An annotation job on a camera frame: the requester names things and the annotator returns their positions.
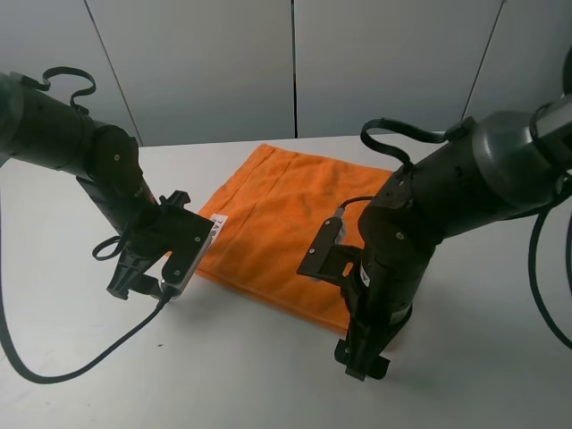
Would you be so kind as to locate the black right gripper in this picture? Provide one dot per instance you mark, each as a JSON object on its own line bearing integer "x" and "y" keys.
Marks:
{"x": 378, "y": 297}

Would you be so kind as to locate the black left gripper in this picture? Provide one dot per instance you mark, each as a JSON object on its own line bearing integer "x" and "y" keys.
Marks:
{"x": 146, "y": 242}

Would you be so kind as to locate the orange terry towel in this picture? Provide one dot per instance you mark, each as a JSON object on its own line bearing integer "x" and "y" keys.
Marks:
{"x": 275, "y": 203}

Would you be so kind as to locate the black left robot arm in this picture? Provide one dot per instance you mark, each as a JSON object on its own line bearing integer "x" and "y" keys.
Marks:
{"x": 104, "y": 158}

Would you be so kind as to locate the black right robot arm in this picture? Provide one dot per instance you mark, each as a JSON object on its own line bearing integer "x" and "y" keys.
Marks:
{"x": 505, "y": 166}

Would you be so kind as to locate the white towel label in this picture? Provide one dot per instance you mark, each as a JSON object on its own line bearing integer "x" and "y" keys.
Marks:
{"x": 219, "y": 221}

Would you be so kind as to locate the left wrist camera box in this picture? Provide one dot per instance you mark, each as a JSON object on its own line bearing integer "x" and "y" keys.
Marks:
{"x": 188, "y": 240}

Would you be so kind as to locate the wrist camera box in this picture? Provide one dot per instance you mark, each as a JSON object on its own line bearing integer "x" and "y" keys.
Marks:
{"x": 188, "y": 240}
{"x": 327, "y": 258}

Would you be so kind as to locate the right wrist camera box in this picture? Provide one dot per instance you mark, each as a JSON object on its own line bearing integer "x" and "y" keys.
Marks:
{"x": 327, "y": 258}

